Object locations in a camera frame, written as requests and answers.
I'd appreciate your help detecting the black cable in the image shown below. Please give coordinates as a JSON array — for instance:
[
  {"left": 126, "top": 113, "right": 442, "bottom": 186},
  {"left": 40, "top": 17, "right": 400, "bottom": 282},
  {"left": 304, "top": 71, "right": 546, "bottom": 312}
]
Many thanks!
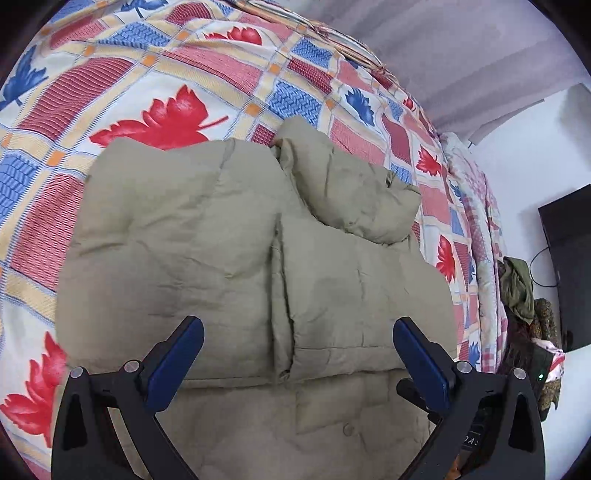
[{"left": 529, "top": 247, "right": 559, "bottom": 288}]

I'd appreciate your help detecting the pink floral quilt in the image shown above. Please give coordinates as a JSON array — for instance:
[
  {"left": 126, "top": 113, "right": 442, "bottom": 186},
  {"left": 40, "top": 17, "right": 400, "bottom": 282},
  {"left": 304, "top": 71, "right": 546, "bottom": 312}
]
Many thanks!
[{"left": 438, "top": 131, "right": 509, "bottom": 374}]

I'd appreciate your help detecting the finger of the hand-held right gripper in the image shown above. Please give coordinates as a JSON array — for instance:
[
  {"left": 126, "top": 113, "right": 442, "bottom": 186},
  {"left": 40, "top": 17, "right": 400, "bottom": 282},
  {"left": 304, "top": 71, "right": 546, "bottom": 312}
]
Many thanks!
[{"left": 396, "top": 379, "right": 441, "bottom": 423}]

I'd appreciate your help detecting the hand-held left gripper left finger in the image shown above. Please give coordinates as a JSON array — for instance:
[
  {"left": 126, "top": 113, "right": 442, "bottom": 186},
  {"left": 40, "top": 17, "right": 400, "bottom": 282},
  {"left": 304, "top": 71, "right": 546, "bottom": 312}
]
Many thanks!
[{"left": 51, "top": 315, "right": 205, "bottom": 480}]

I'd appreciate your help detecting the pile of patterned clothes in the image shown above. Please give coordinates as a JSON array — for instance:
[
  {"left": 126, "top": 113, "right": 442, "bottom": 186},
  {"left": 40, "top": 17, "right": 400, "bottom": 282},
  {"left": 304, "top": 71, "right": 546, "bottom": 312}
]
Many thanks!
[{"left": 501, "top": 298, "right": 566, "bottom": 421}]

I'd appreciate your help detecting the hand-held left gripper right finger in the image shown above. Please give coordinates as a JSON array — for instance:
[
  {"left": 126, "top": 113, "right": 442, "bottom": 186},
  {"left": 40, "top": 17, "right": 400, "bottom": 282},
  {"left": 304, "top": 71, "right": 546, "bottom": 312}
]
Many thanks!
[{"left": 392, "top": 316, "right": 546, "bottom": 480}]

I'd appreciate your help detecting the black television screen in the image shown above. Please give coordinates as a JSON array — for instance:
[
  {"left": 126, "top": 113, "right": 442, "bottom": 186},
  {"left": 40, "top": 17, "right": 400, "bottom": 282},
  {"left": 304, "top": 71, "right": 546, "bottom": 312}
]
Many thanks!
[{"left": 538, "top": 185, "right": 591, "bottom": 354}]

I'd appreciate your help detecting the maple leaf patterned bedsheet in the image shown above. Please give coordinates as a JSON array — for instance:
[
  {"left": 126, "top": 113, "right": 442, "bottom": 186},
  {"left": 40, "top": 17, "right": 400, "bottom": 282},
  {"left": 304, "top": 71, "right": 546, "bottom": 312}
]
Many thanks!
[{"left": 0, "top": 0, "right": 481, "bottom": 480}]

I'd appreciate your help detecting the grey lilac curtain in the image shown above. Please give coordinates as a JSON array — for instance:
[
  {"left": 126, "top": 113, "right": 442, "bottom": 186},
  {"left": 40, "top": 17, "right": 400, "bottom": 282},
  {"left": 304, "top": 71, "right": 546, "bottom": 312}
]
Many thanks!
[{"left": 295, "top": 0, "right": 583, "bottom": 139}]

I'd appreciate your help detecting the khaki puffer jacket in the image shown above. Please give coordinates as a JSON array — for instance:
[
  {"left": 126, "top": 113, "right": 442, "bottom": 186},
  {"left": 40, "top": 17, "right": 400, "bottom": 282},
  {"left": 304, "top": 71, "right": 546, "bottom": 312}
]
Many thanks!
[{"left": 55, "top": 116, "right": 460, "bottom": 480}]

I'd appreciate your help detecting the olive green garment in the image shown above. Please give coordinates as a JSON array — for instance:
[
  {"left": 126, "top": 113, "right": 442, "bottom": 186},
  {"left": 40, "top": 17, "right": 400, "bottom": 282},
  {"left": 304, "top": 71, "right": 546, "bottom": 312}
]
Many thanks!
[{"left": 498, "top": 257, "right": 536, "bottom": 324}]

